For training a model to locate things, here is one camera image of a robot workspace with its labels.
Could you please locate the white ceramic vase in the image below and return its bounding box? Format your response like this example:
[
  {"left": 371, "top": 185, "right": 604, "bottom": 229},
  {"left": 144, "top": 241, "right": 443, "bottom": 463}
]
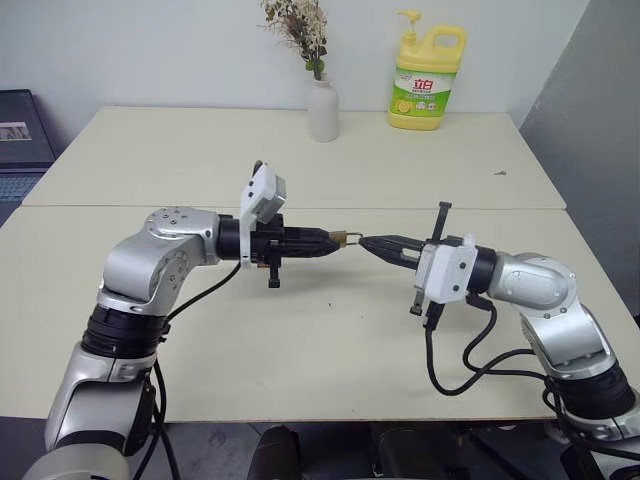
[{"left": 306, "top": 78, "right": 342, "bottom": 144}]

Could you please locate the brass padlock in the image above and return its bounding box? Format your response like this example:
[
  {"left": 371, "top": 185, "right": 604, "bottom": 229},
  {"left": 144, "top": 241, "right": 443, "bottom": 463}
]
[{"left": 328, "top": 229, "right": 364, "bottom": 250}]

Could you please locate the dried flower bunch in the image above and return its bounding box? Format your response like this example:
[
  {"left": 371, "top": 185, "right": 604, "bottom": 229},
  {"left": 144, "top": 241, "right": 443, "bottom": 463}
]
[{"left": 259, "top": 0, "right": 330, "bottom": 82}]

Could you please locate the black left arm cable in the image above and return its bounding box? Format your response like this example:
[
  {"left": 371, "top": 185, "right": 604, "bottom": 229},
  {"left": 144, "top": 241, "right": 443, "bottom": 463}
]
[{"left": 148, "top": 259, "right": 244, "bottom": 480}]

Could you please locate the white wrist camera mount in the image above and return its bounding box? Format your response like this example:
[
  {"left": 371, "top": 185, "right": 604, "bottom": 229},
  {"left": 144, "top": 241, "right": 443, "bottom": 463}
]
[
  {"left": 238, "top": 160, "right": 290, "bottom": 267},
  {"left": 413, "top": 233, "right": 480, "bottom": 304}
]

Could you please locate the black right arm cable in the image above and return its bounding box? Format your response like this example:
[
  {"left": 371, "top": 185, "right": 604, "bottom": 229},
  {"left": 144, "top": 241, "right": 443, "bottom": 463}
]
[
  {"left": 462, "top": 293, "right": 554, "bottom": 381},
  {"left": 423, "top": 299, "right": 534, "bottom": 397}
]

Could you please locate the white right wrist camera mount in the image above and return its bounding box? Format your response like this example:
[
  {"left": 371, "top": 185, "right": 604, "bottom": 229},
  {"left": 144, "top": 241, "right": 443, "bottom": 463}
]
[{"left": 413, "top": 233, "right": 480, "bottom": 304}]

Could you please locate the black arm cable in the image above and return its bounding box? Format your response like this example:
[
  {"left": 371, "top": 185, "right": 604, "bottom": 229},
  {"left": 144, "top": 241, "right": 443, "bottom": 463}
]
[
  {"left": 148, "top": 259, "right": 244, "bottom": 480},
  {"left": 462, "top": 293, "right": 554, "bottom": 381},
  {"left": 423, "top": 299, "right": 534, "bottom": 397}
]

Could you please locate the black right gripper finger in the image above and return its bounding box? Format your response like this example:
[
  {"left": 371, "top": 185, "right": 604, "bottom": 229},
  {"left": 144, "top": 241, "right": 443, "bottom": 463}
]
[
  {"left": 368, "top": 245, "right": 425, "bottom": 267},
  {"left": 360, "top": 233, "right": 427, "bottom": 250}
]

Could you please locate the dark rounded shape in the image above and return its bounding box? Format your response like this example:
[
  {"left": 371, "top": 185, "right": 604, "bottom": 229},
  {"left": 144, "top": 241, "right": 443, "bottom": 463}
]
[
  {"left": 253, "top": 423, "right": 304, "bottom": 480},
  {"left": 370, "top": 423, "right": 452, "bottom": 480}
]

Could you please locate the grey partition panel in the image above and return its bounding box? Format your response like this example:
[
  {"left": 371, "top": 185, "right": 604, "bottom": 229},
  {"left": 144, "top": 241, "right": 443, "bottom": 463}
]
[{"left": 516, "top": 0, "right": 640, "bottom": 324}]

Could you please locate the yellow detergent pump bottle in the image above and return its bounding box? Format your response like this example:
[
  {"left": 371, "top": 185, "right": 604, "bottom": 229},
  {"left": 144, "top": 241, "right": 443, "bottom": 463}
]
[{"left": 386, "top": 8, "right": 469, "bottom": 133}]

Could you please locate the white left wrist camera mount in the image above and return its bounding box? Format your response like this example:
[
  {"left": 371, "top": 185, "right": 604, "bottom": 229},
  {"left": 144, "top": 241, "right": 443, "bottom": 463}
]
[{"left": 238, "top": 160, "right": 290, "bottom": 267}]

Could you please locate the black laptop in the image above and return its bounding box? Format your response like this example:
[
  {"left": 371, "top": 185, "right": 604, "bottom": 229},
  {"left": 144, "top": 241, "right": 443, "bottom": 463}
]
[{"left": 0, "top": 89, "right": 57, "bottom": 227}]

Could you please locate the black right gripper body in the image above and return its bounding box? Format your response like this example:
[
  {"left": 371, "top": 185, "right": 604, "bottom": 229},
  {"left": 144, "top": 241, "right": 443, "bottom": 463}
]
[{"left": 402, "top": 200, "right": 455, "bottom": 317}]

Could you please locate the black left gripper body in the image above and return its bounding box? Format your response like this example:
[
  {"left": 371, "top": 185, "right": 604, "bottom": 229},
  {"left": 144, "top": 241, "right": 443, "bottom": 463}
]
[{"left": 248, "top": 212, "right": 302, "bottom": 291}]

